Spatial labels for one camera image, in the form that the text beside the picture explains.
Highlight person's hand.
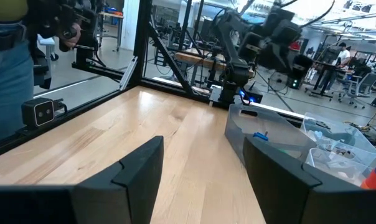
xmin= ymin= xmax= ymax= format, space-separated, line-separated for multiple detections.
xmin=59 ymin=22 xmax=83 ymax=50

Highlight person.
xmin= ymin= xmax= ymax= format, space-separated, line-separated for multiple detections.
xmin=0 ymin=0 xmax=83 ymax=146
xmin=327 ymin=42 xmax=352 ymax=91

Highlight black standing desk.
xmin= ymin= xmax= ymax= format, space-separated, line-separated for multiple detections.
xmin=304 ymin=60 xmax=347 ymax=100

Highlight black computer blue lights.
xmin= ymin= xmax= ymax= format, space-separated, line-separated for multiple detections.
xmin=239 ymin=88 xmax=264 ymax=104

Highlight black computer tower lights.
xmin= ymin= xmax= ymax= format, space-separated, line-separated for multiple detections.
xmin=286 ymin=75 xmax=304 ymax=90

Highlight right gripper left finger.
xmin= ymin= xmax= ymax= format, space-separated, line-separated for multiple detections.
xmin=72 ymin=135 xmax=164 ymax=224

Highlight grey translucent plastic bin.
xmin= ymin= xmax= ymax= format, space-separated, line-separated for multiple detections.
xmin=224 ymin=103 xmax=318 ymax=167

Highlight wooden workbench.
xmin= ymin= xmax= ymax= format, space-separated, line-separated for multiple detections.
xmin=174 ymin=51 xmax=256 ymax=78

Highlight black table-level camera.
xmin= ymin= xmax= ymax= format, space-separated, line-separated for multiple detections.
xmin=21 ymin=97 xmax=68 ymax=128

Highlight black floor fan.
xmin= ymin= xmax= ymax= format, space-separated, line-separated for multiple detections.
xmin=267 ymin=70 xmax=289 ymax=93

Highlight silver aluminium bracket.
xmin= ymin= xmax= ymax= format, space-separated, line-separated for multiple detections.
xmin=118 ymin=55 xmax=138 ymax=91

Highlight grey workbench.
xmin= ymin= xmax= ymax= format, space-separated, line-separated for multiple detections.
xmin=97 ymin=11 xmax=125 ymax=52

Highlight white stool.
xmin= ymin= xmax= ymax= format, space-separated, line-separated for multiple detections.
xmin=37 ymin=34 xmax=60 ymax=62

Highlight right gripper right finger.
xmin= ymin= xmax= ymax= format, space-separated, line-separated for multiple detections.
xmin=242 ymin=136 xmax=376 ymax=224

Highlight grey office chair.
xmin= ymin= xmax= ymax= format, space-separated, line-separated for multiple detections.
xmin=337 ymin=72 xmax=376 ymax=110

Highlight floor cable bundle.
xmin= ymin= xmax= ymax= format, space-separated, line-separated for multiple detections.
xmin=343 ymin=119 xmax=376 ymax=144

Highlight black aluminium table frame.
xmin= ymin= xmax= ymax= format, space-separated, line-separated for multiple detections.
xmin=0 ymin=0 xmax=307 ymax=161

